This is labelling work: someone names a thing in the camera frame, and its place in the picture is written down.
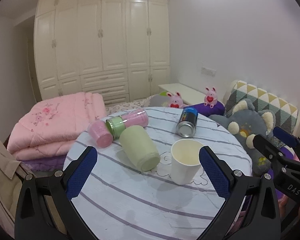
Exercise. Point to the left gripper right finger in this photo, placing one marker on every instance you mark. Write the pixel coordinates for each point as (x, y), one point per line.
(261, 220)

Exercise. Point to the light green cup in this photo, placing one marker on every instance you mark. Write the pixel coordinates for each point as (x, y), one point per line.
(139, 148)

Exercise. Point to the cream white wardrobe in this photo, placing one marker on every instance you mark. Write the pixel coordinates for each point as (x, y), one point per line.
(118, 48)

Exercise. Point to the pink bunny plush left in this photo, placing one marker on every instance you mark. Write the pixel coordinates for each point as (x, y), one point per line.
(175, 100)

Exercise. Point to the triangle patterned quilted headboard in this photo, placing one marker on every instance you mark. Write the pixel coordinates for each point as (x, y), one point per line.
(287, 115)

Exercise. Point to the folded pink floral quilt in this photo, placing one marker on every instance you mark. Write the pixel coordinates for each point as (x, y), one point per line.
(52, 126)

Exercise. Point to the grey plush elephant toy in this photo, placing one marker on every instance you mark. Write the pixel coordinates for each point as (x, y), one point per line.
(245, 123)

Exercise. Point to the blue black metal can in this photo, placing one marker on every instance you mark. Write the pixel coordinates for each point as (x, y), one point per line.
(186, 126)

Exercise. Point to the purple blanket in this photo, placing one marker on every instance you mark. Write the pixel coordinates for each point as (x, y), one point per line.
(45, 164)

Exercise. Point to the pink bunny plush right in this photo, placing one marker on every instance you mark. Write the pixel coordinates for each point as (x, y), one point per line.
(210, 97)

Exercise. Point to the beige jacket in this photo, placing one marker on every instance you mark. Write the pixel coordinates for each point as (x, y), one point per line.
(12, 174)

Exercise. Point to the white paper cup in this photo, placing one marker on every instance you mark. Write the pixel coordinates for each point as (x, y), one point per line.
(185, 160)

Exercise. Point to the white wall socket panel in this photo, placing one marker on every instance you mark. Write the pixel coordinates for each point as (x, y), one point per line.
(208, 72)

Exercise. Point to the pink bunny plush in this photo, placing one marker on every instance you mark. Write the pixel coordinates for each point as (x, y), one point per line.
(175, 100)
(210, 97)

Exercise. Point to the small pink cup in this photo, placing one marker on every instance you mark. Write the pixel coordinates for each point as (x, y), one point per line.
(100, 134)

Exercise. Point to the white striped quilted table cover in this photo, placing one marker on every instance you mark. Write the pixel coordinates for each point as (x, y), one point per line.
(120, 202)

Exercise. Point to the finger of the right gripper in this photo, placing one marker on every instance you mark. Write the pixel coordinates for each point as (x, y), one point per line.
(265, 147)
(285, 137)

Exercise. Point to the pink bottle with green cap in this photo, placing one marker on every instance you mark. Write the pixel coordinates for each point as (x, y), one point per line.
(117, 124)

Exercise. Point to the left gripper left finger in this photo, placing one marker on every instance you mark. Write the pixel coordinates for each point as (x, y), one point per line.
(33, 218)

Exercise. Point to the white bedside table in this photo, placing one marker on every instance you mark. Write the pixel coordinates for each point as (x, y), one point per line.
(189, 95)

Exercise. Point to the purple cushion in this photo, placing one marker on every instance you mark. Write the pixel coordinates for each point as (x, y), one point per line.
(207, 111)

